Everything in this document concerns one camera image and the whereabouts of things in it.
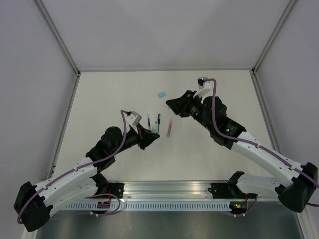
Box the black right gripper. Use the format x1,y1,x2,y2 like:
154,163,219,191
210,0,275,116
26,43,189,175
167,90,214,131

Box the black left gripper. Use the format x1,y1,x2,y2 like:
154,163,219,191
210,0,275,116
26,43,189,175
112,124,160,156

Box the green highlighter pen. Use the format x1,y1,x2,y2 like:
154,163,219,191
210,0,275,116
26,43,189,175
151,122,158,133

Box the pink highlighter pen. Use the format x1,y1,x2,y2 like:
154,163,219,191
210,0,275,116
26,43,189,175
166,119,173,138

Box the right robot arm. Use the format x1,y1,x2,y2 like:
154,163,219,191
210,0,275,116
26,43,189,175
166,91,318,213

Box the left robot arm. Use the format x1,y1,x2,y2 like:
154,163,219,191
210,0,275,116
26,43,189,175
13,124,160,232

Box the light blue highlighter cap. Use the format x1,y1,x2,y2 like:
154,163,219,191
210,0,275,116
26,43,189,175
158,92,167,98

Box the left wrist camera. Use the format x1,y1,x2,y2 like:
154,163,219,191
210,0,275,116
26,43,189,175
126,111,142,133

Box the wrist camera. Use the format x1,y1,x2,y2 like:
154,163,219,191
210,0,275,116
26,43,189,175
126,111,142,133
194,77,213,98

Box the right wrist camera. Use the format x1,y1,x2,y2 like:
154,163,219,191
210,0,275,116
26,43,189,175
194,77,213,98

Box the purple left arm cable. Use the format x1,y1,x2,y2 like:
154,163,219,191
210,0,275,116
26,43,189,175
16,109,130,224

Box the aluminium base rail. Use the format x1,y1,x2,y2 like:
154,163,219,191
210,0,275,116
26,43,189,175
102,181,255,201

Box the white slotted cable duct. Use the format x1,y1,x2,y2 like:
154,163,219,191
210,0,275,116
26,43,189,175
63,199,231,212

